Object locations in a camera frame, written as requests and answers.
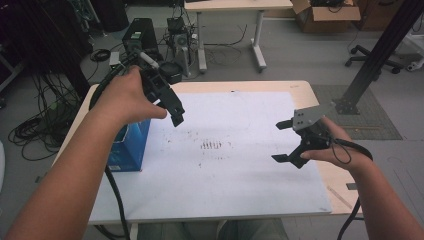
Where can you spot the person's left hand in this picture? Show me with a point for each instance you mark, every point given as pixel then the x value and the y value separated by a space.
pixel 126 98

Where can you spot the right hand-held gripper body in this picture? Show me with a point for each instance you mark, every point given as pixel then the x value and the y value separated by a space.
pixel 310 128

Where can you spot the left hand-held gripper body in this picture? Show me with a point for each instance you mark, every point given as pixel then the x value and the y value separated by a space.
pixel 153 80

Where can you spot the white paper sheet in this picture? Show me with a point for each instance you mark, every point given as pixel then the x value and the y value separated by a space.
pixel 233 180

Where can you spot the open cardboard box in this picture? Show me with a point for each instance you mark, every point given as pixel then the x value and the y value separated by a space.
pixel 326 16

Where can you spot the person's grey trousers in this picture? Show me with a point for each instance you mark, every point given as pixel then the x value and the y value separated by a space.
pixel 213 231

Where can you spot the grey computer case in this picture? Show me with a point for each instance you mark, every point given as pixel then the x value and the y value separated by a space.
pixel 180 43

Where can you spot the black metal stand beam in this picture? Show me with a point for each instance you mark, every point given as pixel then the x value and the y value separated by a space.
pixel 383 50

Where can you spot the black office chair base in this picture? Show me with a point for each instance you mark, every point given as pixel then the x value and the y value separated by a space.
pixel 370 60

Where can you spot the white desk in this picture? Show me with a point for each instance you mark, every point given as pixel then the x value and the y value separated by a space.
pixel 233 6

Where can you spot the dark curtain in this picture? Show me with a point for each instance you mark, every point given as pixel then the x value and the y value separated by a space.
pixel 40 33

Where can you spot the black computer tower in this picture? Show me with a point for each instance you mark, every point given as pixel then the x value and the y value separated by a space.
pixel 140 33

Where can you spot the person's right hand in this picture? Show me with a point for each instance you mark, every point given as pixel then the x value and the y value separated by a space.
pixel 340 150

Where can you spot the grey floor mat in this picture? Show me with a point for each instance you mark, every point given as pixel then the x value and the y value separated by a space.
pixel 370 116

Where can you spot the blue cardboard box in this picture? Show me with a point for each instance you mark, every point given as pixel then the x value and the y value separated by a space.
pixel 131 146

